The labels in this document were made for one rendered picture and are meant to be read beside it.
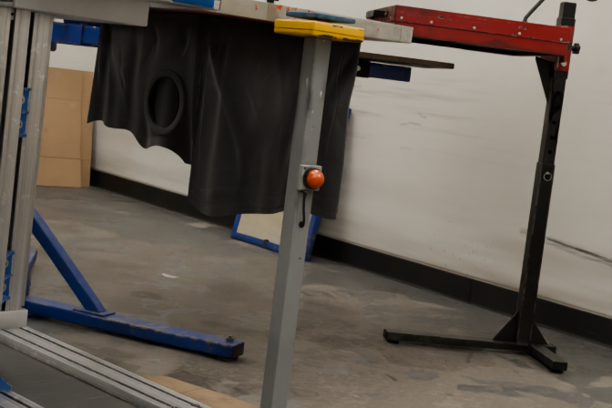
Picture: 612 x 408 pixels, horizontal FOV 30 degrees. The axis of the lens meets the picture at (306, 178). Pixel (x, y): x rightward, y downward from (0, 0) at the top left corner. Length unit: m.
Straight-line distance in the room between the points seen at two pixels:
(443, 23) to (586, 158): 1.10
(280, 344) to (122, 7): 0.74
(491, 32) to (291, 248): 1.56
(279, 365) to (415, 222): 2.82
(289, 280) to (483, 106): 2.66
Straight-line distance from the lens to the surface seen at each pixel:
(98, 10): 2.02
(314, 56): 2.24
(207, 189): 2.48
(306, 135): 2.24
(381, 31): 2.60
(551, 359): 3.84
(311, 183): 2.23
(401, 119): 5.17
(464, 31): 3.62
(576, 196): 4.49
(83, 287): 3.61
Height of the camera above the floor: 0.84
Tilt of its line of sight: 5 degrees down
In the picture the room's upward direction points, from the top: 7 degrees clockwise
